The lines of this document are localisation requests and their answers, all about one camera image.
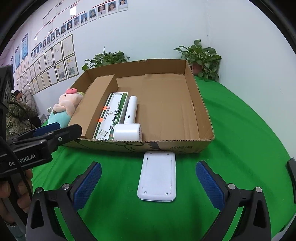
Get white hair dryer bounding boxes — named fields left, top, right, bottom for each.
left=113, top=96, right=142, bottom=142

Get person's left hand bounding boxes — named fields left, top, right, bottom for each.
left=1, top=169, right=33, bottom=226

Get pink pig plush toy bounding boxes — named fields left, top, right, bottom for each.
left=47, top=88, right=84, bottom=128

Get person in camouflage jacket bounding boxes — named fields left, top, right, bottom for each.
left=6, top=90, right=42, bottom=139

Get green white medicine box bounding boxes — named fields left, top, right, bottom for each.
left=93, top=92, right=129, bottom=141

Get green table cloth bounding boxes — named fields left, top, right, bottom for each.
left=33, top=80, right=295, bottom=240

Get left potted plant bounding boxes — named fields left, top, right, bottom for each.
left=81, top=48, right=130, bottom=71

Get potted plant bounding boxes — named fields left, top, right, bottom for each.
left=174, top=39, right=222, bottom=82
left=81, top=48, right=130, bottom=71

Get brown cardboard box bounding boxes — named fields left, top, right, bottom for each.
left=68, top=59, right=215, bottom=154

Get white rectangular device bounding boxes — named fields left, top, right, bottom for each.
left=137, top=151, right=176, bottom=202

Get right potted plant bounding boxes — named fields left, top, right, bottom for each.
left=174, top=39, right=222, bottom=82

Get framed certificates on wall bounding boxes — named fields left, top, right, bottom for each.
left=14, top=29, right=79, bottom=95

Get portrait photos on wall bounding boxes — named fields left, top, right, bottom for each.
left=30, top=1, right=128, bottom=60

